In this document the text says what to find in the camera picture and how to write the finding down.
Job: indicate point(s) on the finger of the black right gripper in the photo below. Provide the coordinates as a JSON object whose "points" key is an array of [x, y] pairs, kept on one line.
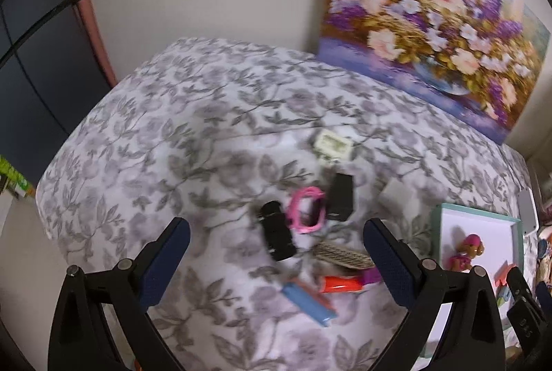
{"points": [[530, 316]]}

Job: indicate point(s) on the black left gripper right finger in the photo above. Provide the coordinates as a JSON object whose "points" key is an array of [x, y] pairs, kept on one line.
{"points": [[472, 337]]}

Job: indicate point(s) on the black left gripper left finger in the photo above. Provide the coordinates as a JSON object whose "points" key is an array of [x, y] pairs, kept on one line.
{"points": [[80, 338]]}

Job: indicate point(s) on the pink and blue utility cutter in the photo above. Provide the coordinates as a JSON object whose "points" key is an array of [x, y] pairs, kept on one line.
{"points": [[503, 292]]}

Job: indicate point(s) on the pink puppy toy figure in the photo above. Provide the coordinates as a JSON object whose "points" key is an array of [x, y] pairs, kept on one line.
{"points": [[466, 251]]}

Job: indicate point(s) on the purple lighter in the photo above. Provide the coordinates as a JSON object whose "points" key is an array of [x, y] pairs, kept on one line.
{"points": [[370, 276]]}

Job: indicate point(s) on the orange glue tube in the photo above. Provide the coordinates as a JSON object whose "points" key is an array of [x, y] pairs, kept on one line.
{"points": [[336, 284]]}

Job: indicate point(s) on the blue and pink case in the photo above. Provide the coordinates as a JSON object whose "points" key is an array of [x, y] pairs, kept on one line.
{"points": [[312, 306]]}

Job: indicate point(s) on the pink kids watch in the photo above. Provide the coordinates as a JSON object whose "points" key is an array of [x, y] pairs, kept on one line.
{"points": [[306, 211]]}

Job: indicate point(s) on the black toy car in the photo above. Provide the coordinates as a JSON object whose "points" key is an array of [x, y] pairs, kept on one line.
{"points": [[276, 232]]}

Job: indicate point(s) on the teal rimmed white tray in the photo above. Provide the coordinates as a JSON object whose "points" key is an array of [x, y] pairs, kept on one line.
{"points": [[502, 236]]}

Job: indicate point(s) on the white rectangular device box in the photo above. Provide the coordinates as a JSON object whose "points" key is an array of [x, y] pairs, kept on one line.
{"points": [[528, 213]]}

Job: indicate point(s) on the white charger adapter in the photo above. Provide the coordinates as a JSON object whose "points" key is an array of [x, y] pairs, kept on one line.
{"points": [[395, 196]]}

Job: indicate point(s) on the gold patterned black box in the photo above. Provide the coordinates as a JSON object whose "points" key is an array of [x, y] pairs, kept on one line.
{"points": [[343, 257]]}

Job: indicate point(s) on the black charger cube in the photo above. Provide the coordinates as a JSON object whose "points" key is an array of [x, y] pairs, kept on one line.
{"points": [[340, 200]]}

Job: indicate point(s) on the floral grey blanket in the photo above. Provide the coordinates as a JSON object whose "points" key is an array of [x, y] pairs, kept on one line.
{"points": [[210, 130]]}

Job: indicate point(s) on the floral painting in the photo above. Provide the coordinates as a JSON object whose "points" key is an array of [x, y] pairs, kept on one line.
{"points": [[478, 60]]}

